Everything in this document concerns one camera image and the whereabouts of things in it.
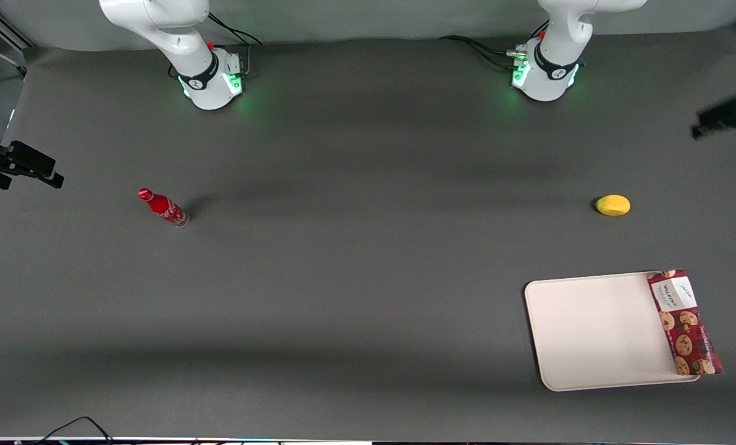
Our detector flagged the black right base cables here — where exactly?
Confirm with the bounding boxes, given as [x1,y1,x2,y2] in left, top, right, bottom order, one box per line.
[169,11,264,80]

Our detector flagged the red cookie box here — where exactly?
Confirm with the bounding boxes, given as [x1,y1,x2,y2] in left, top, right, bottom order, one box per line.
[646,268,725,377]

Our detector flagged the black cable at table edge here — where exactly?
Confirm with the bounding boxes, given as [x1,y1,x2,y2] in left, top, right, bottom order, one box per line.
[33,416,116,445]

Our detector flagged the black base cables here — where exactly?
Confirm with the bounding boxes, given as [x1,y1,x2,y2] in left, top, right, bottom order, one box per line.
[438,19,551,72]
[169,11,264,80]

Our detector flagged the thin metal frame rod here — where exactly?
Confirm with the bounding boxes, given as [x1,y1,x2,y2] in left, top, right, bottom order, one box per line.
[0,37,28,78]

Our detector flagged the red cola bottle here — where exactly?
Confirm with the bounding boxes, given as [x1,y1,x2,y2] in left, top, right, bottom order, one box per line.
[137,187,190,228]

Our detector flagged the dark metal frame rail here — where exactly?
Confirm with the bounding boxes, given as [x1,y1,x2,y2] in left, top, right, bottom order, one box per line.
[0,0,36,50]

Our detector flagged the black left base cables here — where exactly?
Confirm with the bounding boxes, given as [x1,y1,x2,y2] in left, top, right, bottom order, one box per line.
[438,19,551,72]

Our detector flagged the yellow lemon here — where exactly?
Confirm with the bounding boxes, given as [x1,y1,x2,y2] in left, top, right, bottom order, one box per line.
[594,194,632,217]

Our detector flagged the white plastic tray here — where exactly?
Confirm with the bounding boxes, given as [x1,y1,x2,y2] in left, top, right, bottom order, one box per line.
[524,271,703,392]

